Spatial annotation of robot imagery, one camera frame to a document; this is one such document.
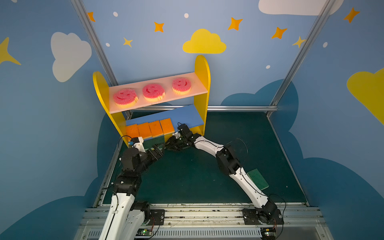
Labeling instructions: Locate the green sponge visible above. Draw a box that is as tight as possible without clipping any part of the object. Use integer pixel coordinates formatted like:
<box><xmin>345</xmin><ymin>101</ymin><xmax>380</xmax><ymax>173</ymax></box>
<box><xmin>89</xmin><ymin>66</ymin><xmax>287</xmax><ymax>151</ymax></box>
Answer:
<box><xmin>247</xmin><ymin>169</ymin><xmax>269</xmax><ymax>191</ymax></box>
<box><xmin>156</xmin><ymin>136</ymin><xmax>166</xmax><ymax>146</ymax></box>
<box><xmin>143</xmin><ymin>139</ymin><xmax>157</xmax><ymax>150</ymax></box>

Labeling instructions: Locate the aluminium corner post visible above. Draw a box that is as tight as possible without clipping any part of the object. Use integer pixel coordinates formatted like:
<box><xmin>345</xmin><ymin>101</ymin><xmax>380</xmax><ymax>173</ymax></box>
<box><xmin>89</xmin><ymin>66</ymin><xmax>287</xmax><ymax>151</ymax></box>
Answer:
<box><xmin>266</xmin><ymin>0</ymin><xmax>337</xmax><ymax>119</ymax></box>
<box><xmin>71</xmin><ymin>0</ymin><xmax>119</xmax><ymax>86</ymax></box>

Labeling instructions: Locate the small circuit board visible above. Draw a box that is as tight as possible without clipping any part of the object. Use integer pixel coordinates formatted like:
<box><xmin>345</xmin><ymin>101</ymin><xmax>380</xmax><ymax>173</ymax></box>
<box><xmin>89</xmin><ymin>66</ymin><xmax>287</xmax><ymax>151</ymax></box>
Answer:
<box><xmin>260</xmin><ymin>228</ymin><xmax>277</xmax><ymax>240</ymax></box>
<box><xmin>135</xmin><ymin>229</ymin><xmax>154</xmax><ymax>238</ymax></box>

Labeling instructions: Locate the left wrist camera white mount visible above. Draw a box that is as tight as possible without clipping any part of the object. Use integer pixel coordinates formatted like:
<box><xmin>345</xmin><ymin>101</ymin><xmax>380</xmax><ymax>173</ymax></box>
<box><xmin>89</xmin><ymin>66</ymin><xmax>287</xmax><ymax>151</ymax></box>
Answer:
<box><xmin>129</xmin><ymin>137</ymin><xmax>145</xmax><ymax>152</ymax></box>

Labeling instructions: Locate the left small circuit board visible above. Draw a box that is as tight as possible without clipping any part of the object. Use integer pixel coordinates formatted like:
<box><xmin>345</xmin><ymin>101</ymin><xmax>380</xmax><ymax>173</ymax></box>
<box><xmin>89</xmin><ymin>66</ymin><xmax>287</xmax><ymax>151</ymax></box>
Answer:
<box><xmin>135</xmin><ymin>229</ymin><xmax>154</xmax><ymax>238</ymax></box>

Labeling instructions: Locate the left aluminium corner post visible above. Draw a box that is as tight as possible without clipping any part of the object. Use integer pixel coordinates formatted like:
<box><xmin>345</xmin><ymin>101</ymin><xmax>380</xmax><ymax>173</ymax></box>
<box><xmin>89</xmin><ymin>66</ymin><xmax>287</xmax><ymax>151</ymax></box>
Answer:
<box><xmin>71</xmin><ymin>0</ymin><xmax>119</xmax><ymax>86</ymax></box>

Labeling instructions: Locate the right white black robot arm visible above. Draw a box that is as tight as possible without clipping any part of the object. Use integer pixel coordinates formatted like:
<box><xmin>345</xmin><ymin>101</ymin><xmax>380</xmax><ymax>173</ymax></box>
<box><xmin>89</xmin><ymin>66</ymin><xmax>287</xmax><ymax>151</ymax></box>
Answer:
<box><xmin>165</xmin><ymin>124</ymin><xmax>284</xmax><ymax>224</ymax></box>

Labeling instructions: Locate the yellow shelf with pink and blue boards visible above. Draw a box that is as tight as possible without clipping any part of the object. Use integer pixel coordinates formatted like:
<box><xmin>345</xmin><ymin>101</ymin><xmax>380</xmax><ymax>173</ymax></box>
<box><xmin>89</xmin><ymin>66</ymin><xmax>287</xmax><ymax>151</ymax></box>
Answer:
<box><xmin>93</xmin><ymin>55</ymin><xmax>211</xmax><ymax>145</ymax></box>

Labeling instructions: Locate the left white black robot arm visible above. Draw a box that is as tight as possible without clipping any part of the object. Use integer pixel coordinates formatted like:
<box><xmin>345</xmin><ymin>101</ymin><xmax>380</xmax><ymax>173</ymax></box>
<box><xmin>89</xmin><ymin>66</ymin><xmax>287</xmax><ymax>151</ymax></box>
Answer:
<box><xmin>99</xmin><ymin>144</ymin><xmax>164</xmax><ymax>240</ymax></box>

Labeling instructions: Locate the orange sponge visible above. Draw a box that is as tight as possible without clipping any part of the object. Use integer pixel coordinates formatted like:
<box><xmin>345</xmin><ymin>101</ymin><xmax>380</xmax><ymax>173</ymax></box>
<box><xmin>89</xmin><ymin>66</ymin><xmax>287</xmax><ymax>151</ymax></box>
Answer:
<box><xmin>138</xmin><ymin>123</ymin><xmax>152</xmax><ymax>140</ymax></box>
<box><xmin>160</xmin><ymin>118</ymin><xmax>175</xmax><ymax>135</ymax></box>
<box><xmin>149</xmin><ymin>121</ymin><xmax>164</xmax><ymax>138</ymax></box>
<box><xmin>126</xmin><ymin>124</ymin><xmax>140</xmax><ymax>138</ymax></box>

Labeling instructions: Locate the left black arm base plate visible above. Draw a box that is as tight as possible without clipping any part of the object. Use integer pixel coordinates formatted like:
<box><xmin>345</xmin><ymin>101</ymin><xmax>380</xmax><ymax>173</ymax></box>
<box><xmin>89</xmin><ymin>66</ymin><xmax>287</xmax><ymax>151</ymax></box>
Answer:
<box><xmin>143</xmin><ymin>209</ymin><xmax>165</xmax><ymax>226</ymax></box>

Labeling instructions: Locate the right small circuit board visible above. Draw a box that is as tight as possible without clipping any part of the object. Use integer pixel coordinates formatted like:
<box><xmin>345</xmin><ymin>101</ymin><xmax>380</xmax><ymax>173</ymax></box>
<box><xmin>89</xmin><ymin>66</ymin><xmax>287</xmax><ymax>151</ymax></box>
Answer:
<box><xmin>260</xmin><ymin>228</ymin><xmax>277</xmax><ymax>240</ymax></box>

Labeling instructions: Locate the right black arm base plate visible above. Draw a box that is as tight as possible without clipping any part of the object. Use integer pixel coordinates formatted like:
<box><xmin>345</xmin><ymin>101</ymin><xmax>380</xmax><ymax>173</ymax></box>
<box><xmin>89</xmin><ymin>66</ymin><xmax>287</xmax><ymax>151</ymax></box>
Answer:
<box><xmin>242</xmin><ymin>209</ymin><xmax>284</xmax><ymax>225</ymax></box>

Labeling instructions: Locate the back aluminium floor bar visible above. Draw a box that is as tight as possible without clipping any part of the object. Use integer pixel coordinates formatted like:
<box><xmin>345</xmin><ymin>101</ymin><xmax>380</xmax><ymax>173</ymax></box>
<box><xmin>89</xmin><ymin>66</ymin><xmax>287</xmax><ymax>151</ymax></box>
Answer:
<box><xmin>135</xmin><ymin>105</ymin><xmax>278</xmax><ymax>112</ymax></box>

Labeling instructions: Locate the aluminium rail frame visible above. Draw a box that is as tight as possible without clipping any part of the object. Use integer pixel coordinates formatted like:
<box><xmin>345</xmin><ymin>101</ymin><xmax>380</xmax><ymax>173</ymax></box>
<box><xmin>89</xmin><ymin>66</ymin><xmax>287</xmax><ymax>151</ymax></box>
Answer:
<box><xmin>73</xmin><ymin>202</ymin><xmax>334</xmax><ymax>240</ymax></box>

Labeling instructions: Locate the right aluminium corner post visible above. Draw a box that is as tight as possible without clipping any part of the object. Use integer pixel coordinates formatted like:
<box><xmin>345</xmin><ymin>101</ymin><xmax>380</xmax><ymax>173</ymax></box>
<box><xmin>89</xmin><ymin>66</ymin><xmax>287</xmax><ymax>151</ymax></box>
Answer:
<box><xmin>266</xmin><ymin>0</ymin><xmax>337</xmax><ymax>119</ymax></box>

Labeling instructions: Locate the pink smiley sponge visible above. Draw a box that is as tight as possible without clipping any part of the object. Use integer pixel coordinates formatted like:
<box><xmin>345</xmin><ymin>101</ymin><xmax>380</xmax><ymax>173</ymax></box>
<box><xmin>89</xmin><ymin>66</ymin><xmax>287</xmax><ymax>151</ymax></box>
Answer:
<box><xmin>172</xmin><ymin>78</ymin><xmax>192</xmax><ymax>95</ymax></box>
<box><xmin>142</xmin><ymin>84</ymin><xmax>166</xmax><ymax>102</ymax></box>
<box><xmin>113</xmin><ymin>88</ymin><xmax>139</xmax><ymax>108</ymax></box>

